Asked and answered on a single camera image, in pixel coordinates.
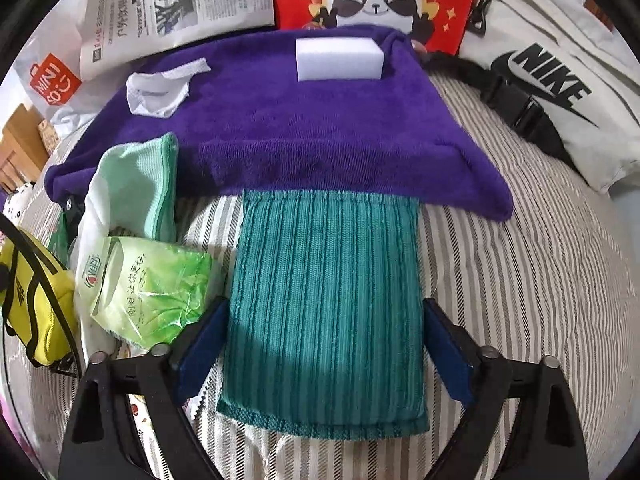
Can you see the white sponge block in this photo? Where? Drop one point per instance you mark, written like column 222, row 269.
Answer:
column 337, row 60

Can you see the white plush toy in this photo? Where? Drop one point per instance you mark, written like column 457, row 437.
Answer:
column 20, row 197

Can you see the white orange-logo shopping bag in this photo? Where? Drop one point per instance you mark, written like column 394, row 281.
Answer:
column 50, row 80

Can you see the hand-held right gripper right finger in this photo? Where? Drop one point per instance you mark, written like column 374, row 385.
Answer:
column 450, row 355

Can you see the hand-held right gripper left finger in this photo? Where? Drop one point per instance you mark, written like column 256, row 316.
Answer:
column 200, row 355

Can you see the purple towel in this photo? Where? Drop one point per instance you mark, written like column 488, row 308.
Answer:
column 300, row 125

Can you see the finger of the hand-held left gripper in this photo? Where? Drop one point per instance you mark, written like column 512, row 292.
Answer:
column 72, row 215

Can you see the pale green tissue packet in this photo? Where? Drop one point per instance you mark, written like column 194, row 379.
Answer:
column 150, row 290

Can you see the patterned paper bag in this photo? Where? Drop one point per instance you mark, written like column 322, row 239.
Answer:
column 52, row 135

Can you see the white black-logo fabric bag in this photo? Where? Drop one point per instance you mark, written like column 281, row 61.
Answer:
column 540, row 25

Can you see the wooden bed frame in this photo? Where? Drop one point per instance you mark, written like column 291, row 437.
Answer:
column 15, row 160

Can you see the striped bed sheet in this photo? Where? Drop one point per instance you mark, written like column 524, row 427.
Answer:
column 500, row 285

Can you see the yellow zip pouch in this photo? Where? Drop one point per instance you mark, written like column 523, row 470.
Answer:
column 40, row 310

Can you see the mint green cloth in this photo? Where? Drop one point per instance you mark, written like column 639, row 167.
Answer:
column 145, row 185

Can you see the newspaper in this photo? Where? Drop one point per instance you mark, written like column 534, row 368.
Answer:
column 150, row 5

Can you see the teal ribbed cloth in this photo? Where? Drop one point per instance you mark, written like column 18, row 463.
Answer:
column 325, row 285

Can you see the crumpled white tissue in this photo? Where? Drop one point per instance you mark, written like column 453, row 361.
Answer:
column 152, row 95

